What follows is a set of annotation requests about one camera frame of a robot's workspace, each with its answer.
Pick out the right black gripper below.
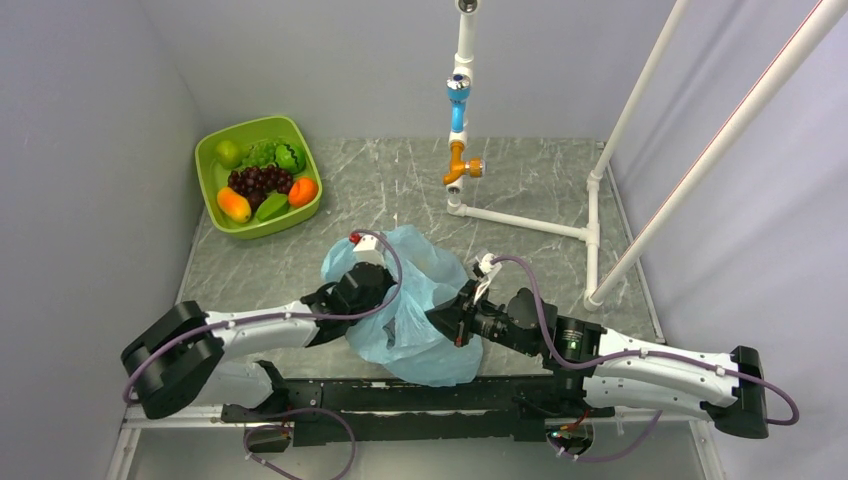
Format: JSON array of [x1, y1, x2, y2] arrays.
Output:
[[421, 279, 538, 356]]

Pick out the blue printed plastic bag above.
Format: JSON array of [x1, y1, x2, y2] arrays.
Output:
[[346, 225, 483, 387]]

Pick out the orange fake fruit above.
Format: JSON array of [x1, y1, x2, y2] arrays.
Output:
[[288, 176, 319, 209]]

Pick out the green fake fruit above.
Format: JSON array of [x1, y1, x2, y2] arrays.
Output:
[[255, 193, 290, 222]]

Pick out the green fake grapes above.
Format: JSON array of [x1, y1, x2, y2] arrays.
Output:
[[242, 139, 279, 168]]

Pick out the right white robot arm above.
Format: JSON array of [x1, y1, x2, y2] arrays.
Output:
[[426, 281, 769, 439]]

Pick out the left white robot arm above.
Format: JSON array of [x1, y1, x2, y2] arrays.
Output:
[[120, 262, 397, 420]]

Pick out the orange fake mango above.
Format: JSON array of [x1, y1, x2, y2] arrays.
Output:
[[216, 187, 253, 224]]

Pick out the dark red fake grapes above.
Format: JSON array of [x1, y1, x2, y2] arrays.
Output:
[[227, 163, 294, 212]]

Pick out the green fake pear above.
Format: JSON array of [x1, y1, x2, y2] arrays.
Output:
[[214, 139, 246, 170]]

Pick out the green plastic tray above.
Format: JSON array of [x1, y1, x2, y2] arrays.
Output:
[[195, 116, 323, 239]]

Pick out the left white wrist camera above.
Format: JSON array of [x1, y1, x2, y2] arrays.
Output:
[[349, 232, 386, 267]]

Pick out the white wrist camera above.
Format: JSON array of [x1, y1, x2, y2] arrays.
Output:
[[349, 232, 386, 267], [471, 249, 501, 299]]

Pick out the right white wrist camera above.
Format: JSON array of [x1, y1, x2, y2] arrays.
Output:
[[471, 249, 501, 299]]

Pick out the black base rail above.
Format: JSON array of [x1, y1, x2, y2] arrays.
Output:
[[221, 375, 615, 447]]

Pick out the white pvc pipe frame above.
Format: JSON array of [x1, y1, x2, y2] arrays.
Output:
[[442, 0, 848, 313]]

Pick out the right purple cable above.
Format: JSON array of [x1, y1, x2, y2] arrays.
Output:
[[490, 255, 800, 465]]

